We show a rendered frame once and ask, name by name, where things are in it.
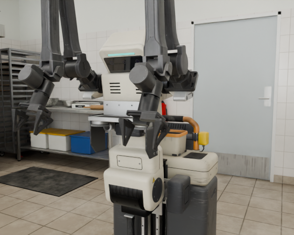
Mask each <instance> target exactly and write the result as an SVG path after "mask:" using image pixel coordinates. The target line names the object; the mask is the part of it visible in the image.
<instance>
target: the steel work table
mask: <svg viewBox="0 0 294 235"><path fill-rule="evenodd" d="M78 102H99V104H100V105H104V102H103V101H81V100H78ZM12 108H13V109H17V110H22V111H26V110H27V109H26V108H24V107H23V108H21V107H12ZM46 109H48V110H49V111H51V112H71V113H90V114H102V113H104V110H91V109H72V107H66V106H64V105H63V103H62V100H58V102H57V103H56V105H54V106H52V107H46ZM18 124H19V116H18V115H17V122H16V126H17V125H18ZM108 143H109V148H107V149H105V150H102V151H99V152H96V153H93V154H82V153H75V152H71V150H69V151H66V152H65V151H58V150H51V149H49V148H48V149H43V148H37V147H31V145H27V146H22V147H21V146H20V129H19V130H18V131H17V132H16V144H17V160H18V161H21V149H28V150H35V151H42V152H47V153H50V152H51V153H58V154H65V155H72V156H79V157H85V158H92V159H102V160H108V161H109V168H110V158H109V150H110V149H111V148H112V131H109V132H108Z"/></svg>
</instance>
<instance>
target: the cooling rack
mask: <svg viewBox="0 0 294 235"><path fill-rule="evenodd" d="M11 50H12V51H19V52H26V53H32V54H39V55H40V54H41V53H40V52H34V51H28V50H22V49H15V48H2V49H0V69H1V87H2V105H3V123H4V141H5V147H2V148H0V151H1V155H2V154H4V152H9V153H16V154H17V146H15V132H14V131H13V117H12V112H11V118H12V137H13V145H12V146H7V147H6V136H5V117H4V99H3V81H2V63H1V53H4V54H8V61H9V80H10V99H11V110H12V107H14V100H13V80H12V61H11V54H12V55H22V56H29V55H25V54H18V53H11ZM27 145H31V144H26V145H21V147H22V146H27ZM24 151H28V149H21V152H24Z"/></svg>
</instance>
